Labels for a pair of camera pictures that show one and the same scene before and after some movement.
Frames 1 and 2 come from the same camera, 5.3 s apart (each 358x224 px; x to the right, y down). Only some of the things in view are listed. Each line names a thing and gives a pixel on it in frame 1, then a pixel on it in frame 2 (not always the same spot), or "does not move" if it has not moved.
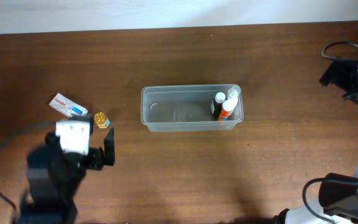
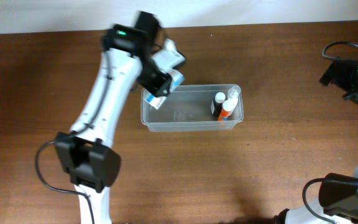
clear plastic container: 185,107 does not move
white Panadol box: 68,106 -> 178,79
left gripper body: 94,161 -> 155,81
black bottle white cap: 220,98 does not move
